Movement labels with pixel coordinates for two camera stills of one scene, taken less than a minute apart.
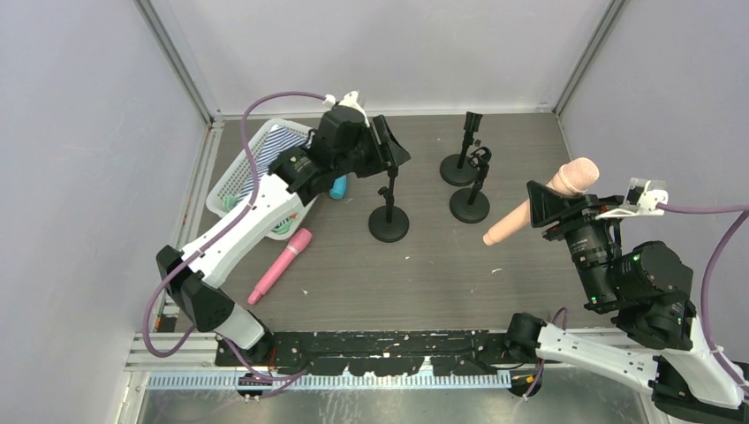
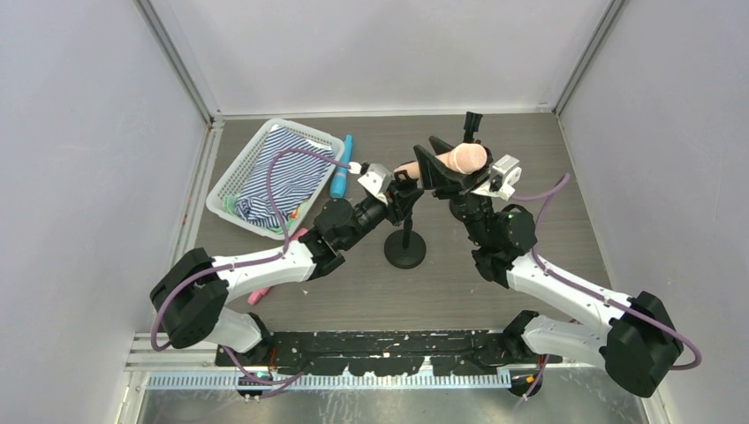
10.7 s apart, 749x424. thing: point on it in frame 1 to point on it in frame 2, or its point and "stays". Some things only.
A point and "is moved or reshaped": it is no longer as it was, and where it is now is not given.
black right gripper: (572, 212) to (455, 184)
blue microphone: (339, 187) stays
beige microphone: (575, 177) to (466, 158)
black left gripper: (378, 144) to (400, 197)
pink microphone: (298, 240) is moved or reshaped
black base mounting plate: (397, 352) stays
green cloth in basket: (229, 201) stays
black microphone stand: (389, 223) to (404, 249)
